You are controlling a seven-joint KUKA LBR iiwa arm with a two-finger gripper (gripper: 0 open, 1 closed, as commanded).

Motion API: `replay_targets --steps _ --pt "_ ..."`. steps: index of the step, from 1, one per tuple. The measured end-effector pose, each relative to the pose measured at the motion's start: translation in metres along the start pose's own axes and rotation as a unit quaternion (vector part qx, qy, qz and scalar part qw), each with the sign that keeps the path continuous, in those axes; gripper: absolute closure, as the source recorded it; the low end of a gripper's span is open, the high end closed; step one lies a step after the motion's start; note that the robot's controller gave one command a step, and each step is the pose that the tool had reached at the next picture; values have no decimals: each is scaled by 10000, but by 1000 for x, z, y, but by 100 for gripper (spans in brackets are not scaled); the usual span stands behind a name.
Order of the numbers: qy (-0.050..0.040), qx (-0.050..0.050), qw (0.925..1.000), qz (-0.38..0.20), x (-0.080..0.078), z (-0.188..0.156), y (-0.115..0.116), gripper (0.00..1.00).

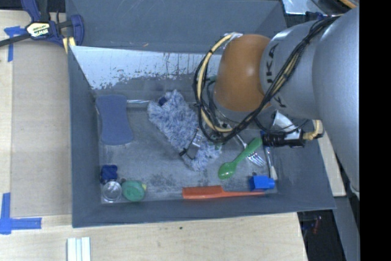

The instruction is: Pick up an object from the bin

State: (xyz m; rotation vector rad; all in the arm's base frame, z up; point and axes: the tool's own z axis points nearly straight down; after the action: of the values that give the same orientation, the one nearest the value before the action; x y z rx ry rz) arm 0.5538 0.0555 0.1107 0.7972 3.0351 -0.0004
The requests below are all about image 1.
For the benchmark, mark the blue and white fluffy cloth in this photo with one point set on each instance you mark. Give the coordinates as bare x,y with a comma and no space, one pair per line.
174,119

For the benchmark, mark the orange plastic comb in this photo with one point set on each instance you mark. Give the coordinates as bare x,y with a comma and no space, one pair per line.
204,192

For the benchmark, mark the green plastic spoon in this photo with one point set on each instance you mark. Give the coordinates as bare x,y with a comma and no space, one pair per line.
242,156

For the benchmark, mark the silver metal fork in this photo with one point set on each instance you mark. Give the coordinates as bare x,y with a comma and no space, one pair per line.
256,158

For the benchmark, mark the blue toy block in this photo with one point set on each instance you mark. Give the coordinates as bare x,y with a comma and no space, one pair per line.
261,182

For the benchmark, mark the clear plastic knife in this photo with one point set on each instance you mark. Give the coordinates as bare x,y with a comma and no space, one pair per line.
270,162

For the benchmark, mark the green round lid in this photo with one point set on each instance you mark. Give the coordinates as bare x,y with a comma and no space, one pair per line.
133,191

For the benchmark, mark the blue sponge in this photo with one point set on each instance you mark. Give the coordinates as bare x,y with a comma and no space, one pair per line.
114,119

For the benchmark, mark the dark blue small block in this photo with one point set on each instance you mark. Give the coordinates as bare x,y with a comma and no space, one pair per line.
108,173

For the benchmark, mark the clear glass cup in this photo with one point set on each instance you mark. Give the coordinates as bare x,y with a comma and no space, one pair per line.
111,191

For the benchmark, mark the grey metal bin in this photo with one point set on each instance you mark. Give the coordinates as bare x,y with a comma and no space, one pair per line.
171,24

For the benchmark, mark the pale wood board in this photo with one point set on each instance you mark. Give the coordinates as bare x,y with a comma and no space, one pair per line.
39,131

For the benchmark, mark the black cylinder on white bracket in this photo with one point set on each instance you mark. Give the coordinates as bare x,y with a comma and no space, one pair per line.
279,139

